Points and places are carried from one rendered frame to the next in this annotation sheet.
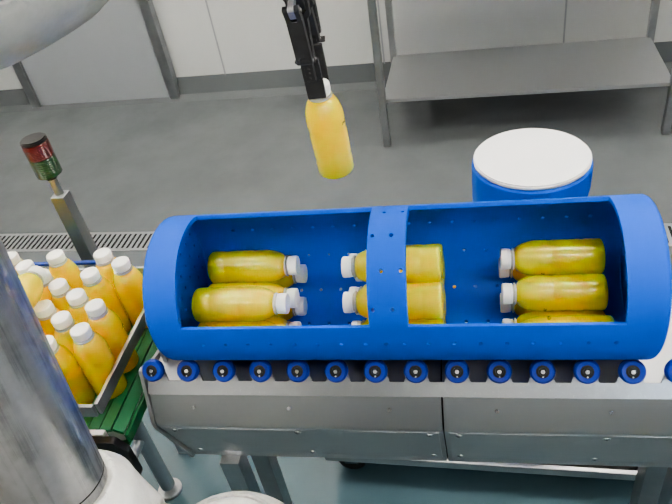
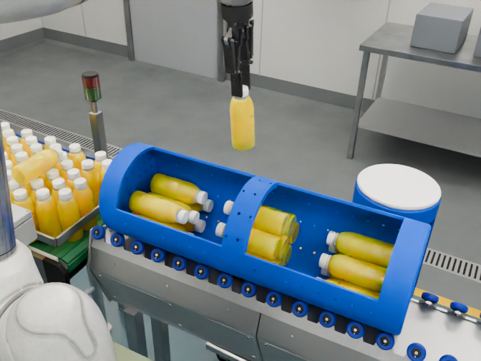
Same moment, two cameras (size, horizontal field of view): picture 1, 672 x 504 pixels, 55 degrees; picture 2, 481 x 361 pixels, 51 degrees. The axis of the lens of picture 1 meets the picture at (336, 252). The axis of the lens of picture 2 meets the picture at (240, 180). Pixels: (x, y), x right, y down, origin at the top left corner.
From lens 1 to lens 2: 0.34 m
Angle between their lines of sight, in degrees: 11
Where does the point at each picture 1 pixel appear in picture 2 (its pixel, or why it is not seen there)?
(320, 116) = (236, 107)
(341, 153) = (245, 135)
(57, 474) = not seen: outside the picture
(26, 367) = not seen: outside the picture
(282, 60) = (300, 76)
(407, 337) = (242, 261)
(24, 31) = (9, 10)
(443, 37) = (421, 94)
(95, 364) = (66, 215)
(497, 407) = (293, 333)
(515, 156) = (387, 181)
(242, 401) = (142, 271)
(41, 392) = not seen: outside the picture
